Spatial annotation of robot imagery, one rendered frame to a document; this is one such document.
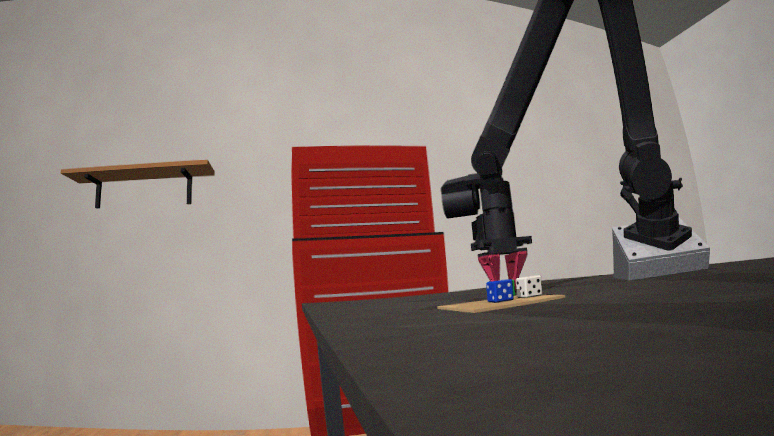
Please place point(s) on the blue dice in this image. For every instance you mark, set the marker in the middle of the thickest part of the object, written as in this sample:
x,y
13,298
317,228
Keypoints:
x,y
499,291

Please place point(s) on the tan flat mat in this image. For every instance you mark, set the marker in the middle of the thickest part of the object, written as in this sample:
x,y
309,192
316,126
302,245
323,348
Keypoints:
x,y
481,306

